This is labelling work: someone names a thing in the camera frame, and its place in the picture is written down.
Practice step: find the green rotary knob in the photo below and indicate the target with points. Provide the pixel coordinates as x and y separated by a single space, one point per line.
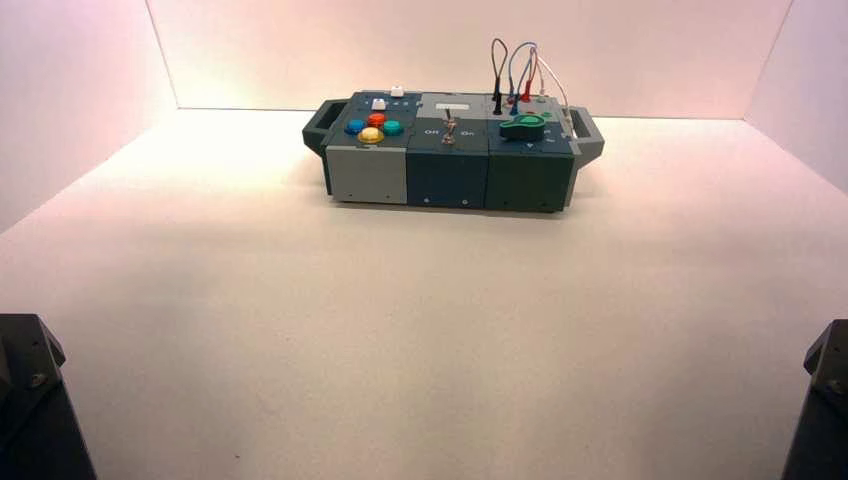
523 126

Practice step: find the yellow dome push button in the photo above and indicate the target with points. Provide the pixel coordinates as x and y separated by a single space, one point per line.
370 136

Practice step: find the modular grey and teal control box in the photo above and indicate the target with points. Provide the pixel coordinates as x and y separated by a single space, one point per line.
444 172

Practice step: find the metal toggle switch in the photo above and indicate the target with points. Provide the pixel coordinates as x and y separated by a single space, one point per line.
448 138
448 120

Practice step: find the small white display window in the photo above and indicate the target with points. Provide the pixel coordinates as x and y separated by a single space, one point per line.
453 106

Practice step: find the teal dome push button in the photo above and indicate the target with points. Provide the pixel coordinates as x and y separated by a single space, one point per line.
393 127

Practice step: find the blue dome push button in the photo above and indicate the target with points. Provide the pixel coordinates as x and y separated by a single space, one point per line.
355 126

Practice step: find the red dome push button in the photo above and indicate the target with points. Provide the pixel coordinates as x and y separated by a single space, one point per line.
376 120

